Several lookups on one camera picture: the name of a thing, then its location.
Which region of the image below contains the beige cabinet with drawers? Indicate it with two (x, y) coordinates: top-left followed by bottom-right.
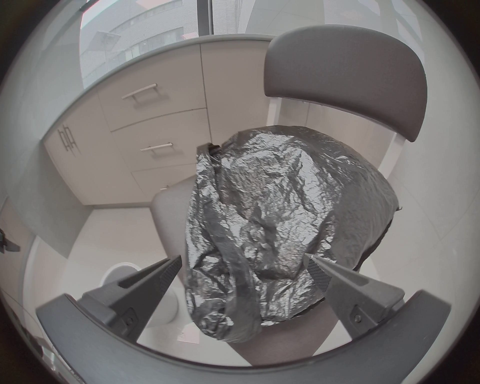
(40, 33), (394, 208)

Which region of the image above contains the grey padded chair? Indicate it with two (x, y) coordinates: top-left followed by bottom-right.
(150, 25), (428, 367)

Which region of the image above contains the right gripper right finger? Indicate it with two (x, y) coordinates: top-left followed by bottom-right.
(304, 253), (406, 341)

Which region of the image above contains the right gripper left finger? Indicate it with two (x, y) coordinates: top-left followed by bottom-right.
(80, 254), (183, 344)

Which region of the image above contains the black plastic bag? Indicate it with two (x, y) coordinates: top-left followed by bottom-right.
(184, 125), (403, 344)

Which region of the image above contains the white trash bin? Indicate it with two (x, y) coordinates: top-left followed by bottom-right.
(100, 263), (179, 327)

